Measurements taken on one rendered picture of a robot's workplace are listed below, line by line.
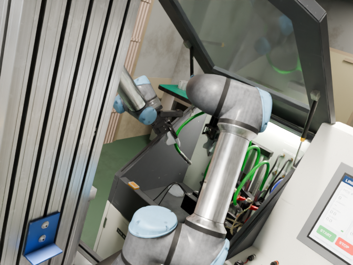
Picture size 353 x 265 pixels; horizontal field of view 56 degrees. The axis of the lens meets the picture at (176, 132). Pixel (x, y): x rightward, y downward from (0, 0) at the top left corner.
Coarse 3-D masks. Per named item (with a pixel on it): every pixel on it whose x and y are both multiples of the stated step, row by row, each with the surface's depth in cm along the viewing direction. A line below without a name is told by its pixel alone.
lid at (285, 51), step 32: (160, 0) 139; (192, 0) 125; (224, 0) 110; (256, 0) 99; (288, 0) 87; (192, 32) 151; (224, 32) 130; (256, 32) 115; (288, 32) 103; (320, 32) 91; (224, 64) 159; (256, 64) 137; (288, 64) 120; (320, 64) 103; (288, 96) 143; (320, 96) 121
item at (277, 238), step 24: (312, 144) 135; (336, 144) 129; (312, 168) 133; (336, 168) 128; (288, 192) 137; (312, 192) 131; (288, 216) 135; (264, 240) 139; (288, 240) 133; (288, 264) 132; (312, 264) 127
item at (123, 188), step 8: (120, 184) 164; (120, 192) 164; (128, 192) 160; (136, 192) 157; (120, 200) 165; (128, 200) 160; (136, 200) 157; (144, 200) 153; (152, 200) 154; (120, 208) 165; (128, 208) 161; (136, 208) 157; (128, 216) 161
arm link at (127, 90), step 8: (128, 72) 120; (120, 80) 117; (128, 80) 119; (120, 88) 120; (128, 88) 121; (136, 88) 124; (120, 96) 125; (128, 96) 123; (136, 96) 125; (128, 104) 127; (136, 104) 127; (144, 104) 130; (136, 112) 130; (144, 112) 130; (152, 112) 131; (144, 120) 131; (152, 120) 133
